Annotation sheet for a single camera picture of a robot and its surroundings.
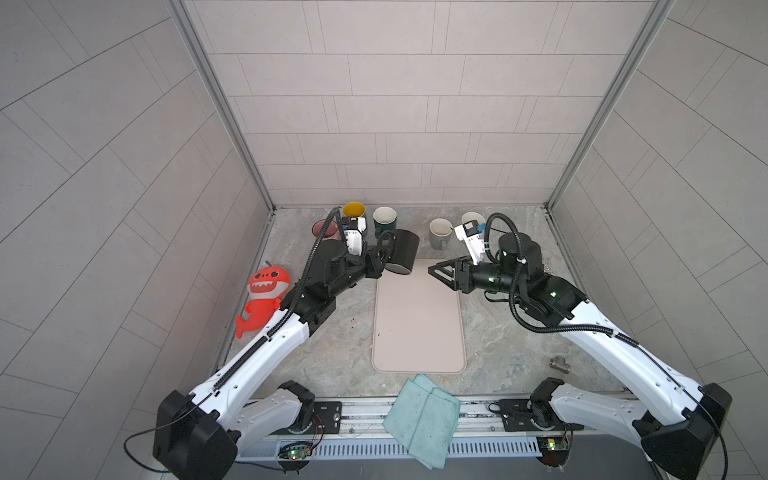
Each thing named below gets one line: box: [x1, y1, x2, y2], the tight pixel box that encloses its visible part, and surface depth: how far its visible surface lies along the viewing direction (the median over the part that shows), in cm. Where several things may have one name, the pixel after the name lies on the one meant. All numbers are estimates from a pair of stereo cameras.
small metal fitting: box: [549, 355, 571, 374], surface depth 80 cm
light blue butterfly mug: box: [343, 202, 366, 217], surface depth 106 cm
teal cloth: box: [383, 374, 461, 470], surface depth 72 cm
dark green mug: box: [373, 206, 397, 238], surface depth 103 cm
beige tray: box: [372, 259, 467, 374], surface depth 86 cm
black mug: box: [379, 229, 420, 275], surface depth 74 cm
